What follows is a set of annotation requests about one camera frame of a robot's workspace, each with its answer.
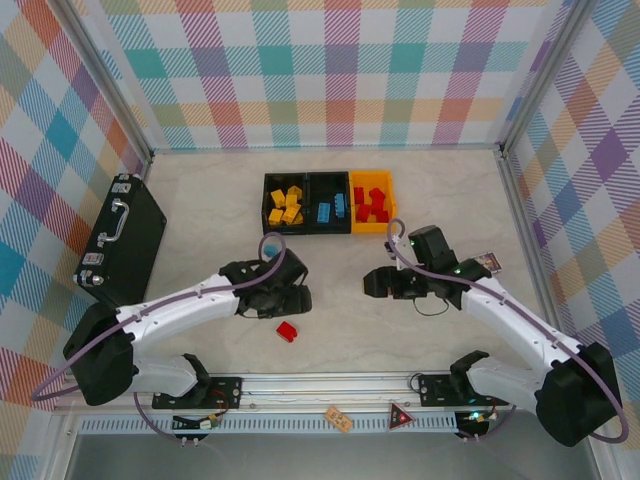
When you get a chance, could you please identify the red triangle sign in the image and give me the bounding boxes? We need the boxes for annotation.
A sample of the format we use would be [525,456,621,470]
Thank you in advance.
[388,401,414,431]

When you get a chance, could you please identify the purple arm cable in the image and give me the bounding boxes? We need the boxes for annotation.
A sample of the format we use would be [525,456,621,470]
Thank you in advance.
[30,232,287,446]
[383,218,630,445]

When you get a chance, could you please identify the orange paper tag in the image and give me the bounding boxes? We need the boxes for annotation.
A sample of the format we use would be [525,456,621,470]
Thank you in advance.
[323,405,354,432]

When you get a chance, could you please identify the aluminium frame post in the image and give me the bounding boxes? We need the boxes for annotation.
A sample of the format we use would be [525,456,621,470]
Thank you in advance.
[58,0,154,174]
[497,0,599,156]

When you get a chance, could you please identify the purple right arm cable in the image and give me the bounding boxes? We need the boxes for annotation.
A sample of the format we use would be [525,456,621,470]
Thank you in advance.
[383,218,630,445]

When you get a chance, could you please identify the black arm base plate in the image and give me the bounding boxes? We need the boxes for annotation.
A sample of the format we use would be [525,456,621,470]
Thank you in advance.
[416,373,511,407]
[151,375,244,412]

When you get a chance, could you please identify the thin black cable loop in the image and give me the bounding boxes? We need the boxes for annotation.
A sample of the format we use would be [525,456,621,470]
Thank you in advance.
[413,294,450,318]

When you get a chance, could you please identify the yellow plastic bin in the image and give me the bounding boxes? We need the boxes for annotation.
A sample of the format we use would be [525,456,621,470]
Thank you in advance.
[348,169,399,235]

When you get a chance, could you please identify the black case with metal handle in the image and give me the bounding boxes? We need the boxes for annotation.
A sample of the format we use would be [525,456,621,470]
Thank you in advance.
[73,173,169,309]

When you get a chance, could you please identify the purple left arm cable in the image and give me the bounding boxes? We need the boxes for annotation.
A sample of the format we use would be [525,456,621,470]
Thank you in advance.
[30,232,287,446]

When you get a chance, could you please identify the small printed card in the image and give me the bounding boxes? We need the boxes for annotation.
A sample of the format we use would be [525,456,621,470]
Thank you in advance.
[472,251,501,275]

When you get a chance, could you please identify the aluminium mounting rail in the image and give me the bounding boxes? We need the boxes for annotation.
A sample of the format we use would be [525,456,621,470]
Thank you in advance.
[49,368,607,416]

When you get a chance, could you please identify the black plastic bin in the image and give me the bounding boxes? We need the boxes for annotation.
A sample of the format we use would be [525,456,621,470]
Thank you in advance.
[305,171,353,235]
[263,172,310,236]

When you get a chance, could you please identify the slotted grey cable duct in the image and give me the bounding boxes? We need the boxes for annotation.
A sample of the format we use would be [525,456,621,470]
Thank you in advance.
[79,416,464,436]

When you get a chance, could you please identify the small wired connector board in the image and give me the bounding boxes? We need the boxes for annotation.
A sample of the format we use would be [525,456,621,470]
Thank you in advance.
[455,408,499,437]
[171,412,224,434]

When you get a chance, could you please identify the aluminium back rail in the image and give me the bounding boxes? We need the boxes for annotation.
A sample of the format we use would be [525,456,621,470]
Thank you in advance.
[148,143,504,155]

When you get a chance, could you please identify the aluminium side rail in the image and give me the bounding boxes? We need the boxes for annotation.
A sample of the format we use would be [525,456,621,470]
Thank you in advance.
[492,142,571,371]

